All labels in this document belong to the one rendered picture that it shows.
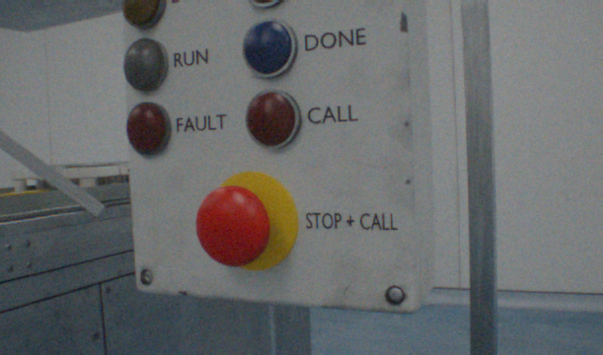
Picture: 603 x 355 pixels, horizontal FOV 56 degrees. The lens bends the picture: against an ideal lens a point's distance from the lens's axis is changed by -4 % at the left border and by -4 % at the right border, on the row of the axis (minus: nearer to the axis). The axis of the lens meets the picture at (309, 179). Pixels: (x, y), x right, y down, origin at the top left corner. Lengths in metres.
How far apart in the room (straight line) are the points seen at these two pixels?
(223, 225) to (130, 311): 1.12
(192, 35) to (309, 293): 0.15
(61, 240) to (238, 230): 0.90
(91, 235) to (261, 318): 0.86
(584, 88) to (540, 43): 0.37
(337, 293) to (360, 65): 0.11
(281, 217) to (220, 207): 0.03
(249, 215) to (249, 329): 0.14
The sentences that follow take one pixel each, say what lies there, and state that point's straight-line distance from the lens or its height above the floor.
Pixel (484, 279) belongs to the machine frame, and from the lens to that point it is 1.48.
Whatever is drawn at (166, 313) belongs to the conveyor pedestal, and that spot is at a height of 0.65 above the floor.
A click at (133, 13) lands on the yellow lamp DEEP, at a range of 0.35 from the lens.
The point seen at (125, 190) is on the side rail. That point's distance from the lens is 1.29.
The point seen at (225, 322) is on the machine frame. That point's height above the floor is 0.92.
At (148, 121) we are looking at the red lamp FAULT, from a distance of 0.34.
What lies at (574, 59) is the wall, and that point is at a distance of 3.80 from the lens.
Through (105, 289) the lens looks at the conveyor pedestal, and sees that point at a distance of 1.33.
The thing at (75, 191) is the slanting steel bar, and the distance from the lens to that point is 1.06.
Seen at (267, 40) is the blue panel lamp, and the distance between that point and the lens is 0.30.
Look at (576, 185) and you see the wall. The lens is 3.78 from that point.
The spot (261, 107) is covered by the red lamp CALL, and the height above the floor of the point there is 1.06.
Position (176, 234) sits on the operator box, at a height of 0.99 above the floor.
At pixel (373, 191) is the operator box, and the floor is 1.01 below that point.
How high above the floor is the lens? 1.04
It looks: 3 degrees down
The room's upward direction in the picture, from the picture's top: 2 degrees counter-clockwise
